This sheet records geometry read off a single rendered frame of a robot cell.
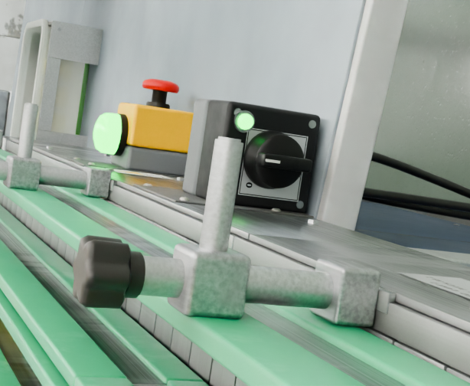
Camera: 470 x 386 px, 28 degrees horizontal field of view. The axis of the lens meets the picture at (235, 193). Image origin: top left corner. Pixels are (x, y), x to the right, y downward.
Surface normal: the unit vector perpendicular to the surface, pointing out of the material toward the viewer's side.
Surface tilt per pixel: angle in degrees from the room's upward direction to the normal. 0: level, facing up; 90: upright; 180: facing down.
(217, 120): 0
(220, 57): 0
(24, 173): 90
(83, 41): 90
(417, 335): 0
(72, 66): 90
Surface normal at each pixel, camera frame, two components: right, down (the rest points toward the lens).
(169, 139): 0.37, 0.11
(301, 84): -0.91, -0.11
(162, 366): 0.15, -0.99
